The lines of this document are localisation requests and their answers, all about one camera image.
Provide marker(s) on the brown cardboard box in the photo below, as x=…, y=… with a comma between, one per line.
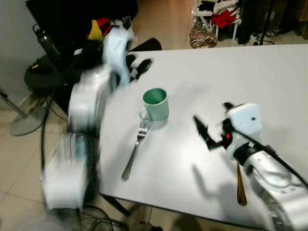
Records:
x=302, y=14

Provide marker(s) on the mint green mug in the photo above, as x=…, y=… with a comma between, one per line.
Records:
x=157, y=105

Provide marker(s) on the silver metal fork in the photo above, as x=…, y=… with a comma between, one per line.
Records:
x=134, y=151

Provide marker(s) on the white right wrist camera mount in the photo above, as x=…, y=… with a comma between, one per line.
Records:
x=245, y=124

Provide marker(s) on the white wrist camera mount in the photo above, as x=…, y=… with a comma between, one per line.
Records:
x=117, y=48
x=245, y=124

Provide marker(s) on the white storage rack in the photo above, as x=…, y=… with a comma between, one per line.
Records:
x=236, y=29

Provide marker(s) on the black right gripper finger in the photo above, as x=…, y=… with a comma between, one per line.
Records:
x=227, y=105
x=202, y=129

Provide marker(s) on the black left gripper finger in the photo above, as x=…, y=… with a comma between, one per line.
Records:
x=145, y=67

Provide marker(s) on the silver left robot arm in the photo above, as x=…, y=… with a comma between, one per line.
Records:
x=84, y=120

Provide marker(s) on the red toy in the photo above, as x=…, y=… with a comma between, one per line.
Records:
x=105, y=25

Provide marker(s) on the black table leg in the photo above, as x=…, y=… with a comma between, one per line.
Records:
x=115, y=206

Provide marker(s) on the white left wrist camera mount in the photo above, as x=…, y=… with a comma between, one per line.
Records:
x=117, y=48

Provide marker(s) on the black chair back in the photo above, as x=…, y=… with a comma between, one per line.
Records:
x=147, y=44

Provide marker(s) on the leopard print bag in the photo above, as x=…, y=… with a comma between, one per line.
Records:
x=202, y=34

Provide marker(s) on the red cloth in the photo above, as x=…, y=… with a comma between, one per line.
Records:
x=224, y=19

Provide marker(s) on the black drink bottle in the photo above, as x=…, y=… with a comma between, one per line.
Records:
x=48, y=44

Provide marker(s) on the yellow toy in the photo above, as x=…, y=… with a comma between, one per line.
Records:
x=95, y=32

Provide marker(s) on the white standing fan base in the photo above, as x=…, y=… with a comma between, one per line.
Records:
x=26, y=122

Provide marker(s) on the large black screen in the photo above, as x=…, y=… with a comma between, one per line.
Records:
x=72, y=14

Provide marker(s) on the brown wooden spoon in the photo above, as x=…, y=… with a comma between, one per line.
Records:
x=241, y=192

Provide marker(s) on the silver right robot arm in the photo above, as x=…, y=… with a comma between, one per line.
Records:
x=276, y=185

